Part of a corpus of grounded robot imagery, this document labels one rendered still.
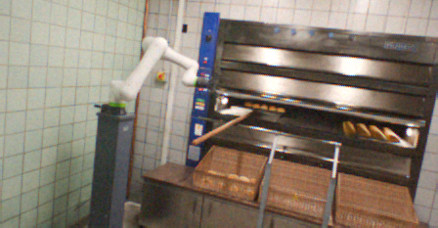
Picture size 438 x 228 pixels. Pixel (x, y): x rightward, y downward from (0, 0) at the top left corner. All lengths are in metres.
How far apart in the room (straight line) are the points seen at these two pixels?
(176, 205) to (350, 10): 2.28
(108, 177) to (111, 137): 0.30
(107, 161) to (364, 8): 2.43
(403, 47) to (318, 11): 0.76
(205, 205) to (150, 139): 1.10
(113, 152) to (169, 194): 0.77
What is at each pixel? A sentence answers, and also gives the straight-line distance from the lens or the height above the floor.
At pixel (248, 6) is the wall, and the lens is 3.25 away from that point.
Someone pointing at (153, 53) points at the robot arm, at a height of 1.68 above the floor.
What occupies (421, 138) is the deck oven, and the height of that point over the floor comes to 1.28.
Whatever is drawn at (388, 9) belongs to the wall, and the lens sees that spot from 3.18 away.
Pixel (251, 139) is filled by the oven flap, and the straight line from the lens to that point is 3.22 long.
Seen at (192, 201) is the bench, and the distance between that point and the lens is 2.98.
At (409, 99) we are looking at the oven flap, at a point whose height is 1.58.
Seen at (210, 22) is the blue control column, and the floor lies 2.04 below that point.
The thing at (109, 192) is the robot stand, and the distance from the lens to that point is 2.63.
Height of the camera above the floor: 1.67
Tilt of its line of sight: 7 degrees down
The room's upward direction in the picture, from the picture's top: 8 degrees clockwise
